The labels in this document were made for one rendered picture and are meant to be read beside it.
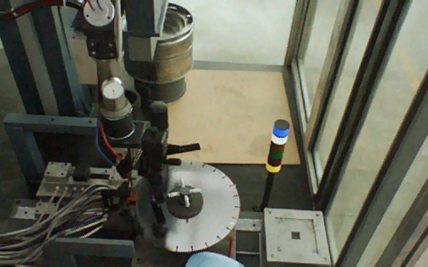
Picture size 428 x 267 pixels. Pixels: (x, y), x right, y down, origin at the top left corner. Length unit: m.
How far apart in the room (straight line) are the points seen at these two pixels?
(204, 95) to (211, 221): 0.83
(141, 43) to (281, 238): 0.71
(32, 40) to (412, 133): 1.22
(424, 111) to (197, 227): 0.71
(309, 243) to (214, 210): 0.29
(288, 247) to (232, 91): 0.91
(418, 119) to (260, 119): 1.13
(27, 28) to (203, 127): 0.76
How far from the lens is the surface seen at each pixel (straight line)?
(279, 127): 1.26
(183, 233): 1.26
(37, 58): 1.65
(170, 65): 1.76
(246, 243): 1.48
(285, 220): 1.37
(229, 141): 1.76
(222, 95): 1.98
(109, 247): 1.21
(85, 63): 1.06
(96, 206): 1.39
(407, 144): 0.86
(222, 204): 1.31
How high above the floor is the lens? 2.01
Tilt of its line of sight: 44 degrees down
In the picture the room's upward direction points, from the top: 4 degrees clockwise
